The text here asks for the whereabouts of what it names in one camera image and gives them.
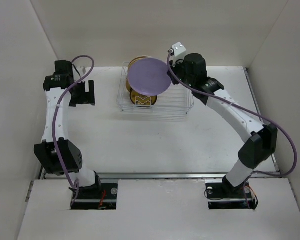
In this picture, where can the purple plastic plate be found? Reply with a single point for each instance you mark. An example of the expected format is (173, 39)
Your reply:
(149, 77)

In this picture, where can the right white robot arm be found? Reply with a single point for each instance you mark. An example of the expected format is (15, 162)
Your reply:
(259, 139)

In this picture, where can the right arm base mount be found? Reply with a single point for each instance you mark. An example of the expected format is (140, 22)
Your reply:
(221, 197)

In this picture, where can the amber patterned small plate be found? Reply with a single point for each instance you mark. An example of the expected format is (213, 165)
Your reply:
(141, 100)

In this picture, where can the white wire dish rack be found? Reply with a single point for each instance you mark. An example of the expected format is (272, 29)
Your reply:
(177, 101)

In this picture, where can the yellow plastic plate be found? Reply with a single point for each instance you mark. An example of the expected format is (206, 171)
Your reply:
(127, 84)
(137, 59)

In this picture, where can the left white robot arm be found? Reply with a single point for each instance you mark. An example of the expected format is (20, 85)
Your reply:
(56, 153)

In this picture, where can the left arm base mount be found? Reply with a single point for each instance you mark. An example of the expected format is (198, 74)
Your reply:
(102, 200)

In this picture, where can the aluminium table frame rail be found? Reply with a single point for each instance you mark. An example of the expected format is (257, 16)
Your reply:
(120, 144)

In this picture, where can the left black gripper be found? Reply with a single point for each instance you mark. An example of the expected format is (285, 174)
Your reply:
(85, 97)

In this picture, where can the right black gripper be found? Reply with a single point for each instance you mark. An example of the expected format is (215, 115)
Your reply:
(174, 65)

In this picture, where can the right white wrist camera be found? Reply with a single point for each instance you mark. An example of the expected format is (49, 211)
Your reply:
(177, 52)

